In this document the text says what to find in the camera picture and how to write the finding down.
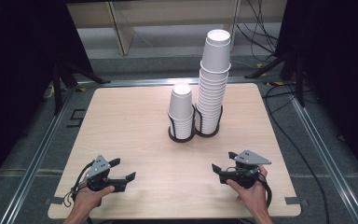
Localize right hand-held gripper cable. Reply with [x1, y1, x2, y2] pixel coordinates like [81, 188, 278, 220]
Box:
[256, 173, 273, 209]

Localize person's left hand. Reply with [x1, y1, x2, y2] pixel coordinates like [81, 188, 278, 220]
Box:
[73, 185, 116, 216]

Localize black tape mark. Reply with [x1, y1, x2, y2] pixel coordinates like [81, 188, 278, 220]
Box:
[66, 108, 87, 129]

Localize beige wooden furniture frame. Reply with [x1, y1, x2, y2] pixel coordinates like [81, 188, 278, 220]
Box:
[66, 0, 288, 57]

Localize person's right hand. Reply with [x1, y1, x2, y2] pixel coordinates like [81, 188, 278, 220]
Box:
[227, 164, 269, 216]

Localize hand-held gripper cable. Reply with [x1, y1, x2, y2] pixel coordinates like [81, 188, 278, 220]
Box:
[62, 161, 95, 208]
[256, 173, 273, 209]

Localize long black floor cable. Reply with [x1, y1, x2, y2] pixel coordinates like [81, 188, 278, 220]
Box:
[262, 82, 330, 224]

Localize black metal stand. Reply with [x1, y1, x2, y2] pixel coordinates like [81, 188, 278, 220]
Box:
[244, 52, 307, 108]
[50, 57, 111, 116]

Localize grey table bracket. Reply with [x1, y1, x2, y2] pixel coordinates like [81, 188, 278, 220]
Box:
[283, 196, 309, 206]
[45, 196, 64, 205]

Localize aluminium floor rail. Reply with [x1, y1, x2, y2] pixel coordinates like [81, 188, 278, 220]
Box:
[290, 97, 358, 224]
[0, 88, 76, 224]
[76, 77, 262, 89]

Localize left hand-held gripper cable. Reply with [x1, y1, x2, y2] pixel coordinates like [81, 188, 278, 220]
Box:
[62, 161, 95, 208]

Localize black curtain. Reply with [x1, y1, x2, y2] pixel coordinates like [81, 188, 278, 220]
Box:
[274, 0, 358, 188]
[0, 0, 94, 194]

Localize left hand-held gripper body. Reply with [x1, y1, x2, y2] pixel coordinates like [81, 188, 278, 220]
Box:
[85, 154, 127, 192]

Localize tall stack of white cups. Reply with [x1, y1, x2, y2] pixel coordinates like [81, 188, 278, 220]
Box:
[195, 67, 230, 135]

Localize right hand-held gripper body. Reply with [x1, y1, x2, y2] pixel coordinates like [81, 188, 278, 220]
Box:
[219, 149, 272, 189]

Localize hanging black cables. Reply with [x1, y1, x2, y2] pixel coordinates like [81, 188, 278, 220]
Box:
[236, 0, 280, 63]

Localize black double cup holder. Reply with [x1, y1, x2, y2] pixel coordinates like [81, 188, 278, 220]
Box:
[167, 104, 224, 144]

